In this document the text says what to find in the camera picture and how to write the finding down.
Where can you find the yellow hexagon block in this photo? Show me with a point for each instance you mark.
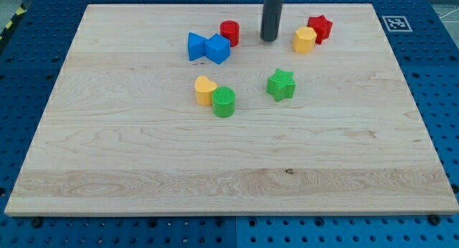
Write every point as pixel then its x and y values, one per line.
pixel 304 39

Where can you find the yellow heart block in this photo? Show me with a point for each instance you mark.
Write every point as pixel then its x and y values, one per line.
pixel 204 88

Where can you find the blue triangle block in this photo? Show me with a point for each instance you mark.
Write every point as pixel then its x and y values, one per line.
pixel 196 46

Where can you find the light wooden board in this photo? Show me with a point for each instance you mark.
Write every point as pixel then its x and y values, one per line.
pixel 123 135

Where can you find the blue cube block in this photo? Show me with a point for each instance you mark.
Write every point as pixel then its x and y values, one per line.
pixel 217 48

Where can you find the red cylinder block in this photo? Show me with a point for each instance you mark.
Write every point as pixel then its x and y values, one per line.
pixel 230 30

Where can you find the green star block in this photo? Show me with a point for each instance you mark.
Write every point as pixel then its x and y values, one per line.
pixel 281 85

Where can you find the white fiducial marker tag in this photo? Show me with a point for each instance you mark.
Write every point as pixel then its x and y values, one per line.
pixel 396 24

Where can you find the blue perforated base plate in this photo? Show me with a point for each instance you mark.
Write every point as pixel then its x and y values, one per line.
pixel 32 59

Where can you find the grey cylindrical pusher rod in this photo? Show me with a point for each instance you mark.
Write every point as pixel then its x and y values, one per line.
pixel 271 15

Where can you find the red star block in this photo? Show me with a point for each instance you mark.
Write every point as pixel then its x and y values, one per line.
pixel 322 27

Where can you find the green cylinder block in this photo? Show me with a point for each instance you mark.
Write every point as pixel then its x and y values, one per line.
pixel 223 102

